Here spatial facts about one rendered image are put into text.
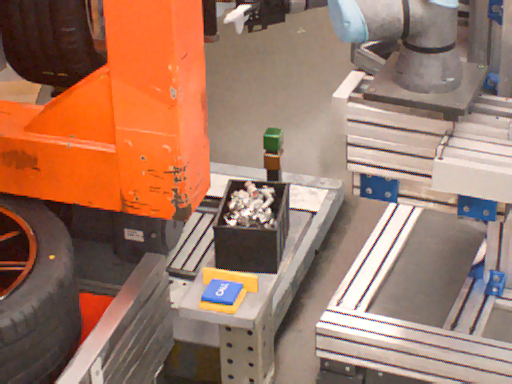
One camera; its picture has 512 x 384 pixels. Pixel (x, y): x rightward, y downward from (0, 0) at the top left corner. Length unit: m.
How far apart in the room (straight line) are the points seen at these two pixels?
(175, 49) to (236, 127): 1.69
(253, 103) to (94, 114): 1.69
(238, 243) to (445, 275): 0.67
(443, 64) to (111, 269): 1.05
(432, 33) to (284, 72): 2.04
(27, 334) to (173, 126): 0.53
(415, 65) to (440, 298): 0.68
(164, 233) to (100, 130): 0.43
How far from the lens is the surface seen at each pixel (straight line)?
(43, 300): 2.67
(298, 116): 4.35
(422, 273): 3.21
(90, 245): 3.31
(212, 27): 3.09
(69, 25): 3.08
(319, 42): 4.89
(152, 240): 3.15
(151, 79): 2.68
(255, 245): 2.74
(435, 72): 2.69
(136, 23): 2.64
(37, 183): 2.94
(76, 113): 2.83
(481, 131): 2.72
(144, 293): 2.88
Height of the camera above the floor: 2.04
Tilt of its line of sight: 29 degrees down
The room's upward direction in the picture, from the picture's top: 2 degrees counter-clockwise
